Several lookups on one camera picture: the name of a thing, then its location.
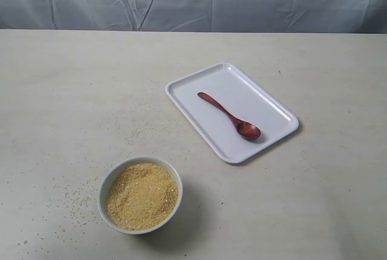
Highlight brown wooden spoon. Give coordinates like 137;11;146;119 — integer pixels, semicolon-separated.
197;92;261;141

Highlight white ceramic bowl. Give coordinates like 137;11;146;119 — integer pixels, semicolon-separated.
97;156;183;235

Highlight yellow-brown granular powder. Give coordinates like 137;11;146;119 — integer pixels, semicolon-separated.
105;162;180;232

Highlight white rectangular plastic tray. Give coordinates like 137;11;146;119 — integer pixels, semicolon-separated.
166;62;299;164

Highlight grey wrinkled backdrop curtain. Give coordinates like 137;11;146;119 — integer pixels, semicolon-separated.
1;0;386;33

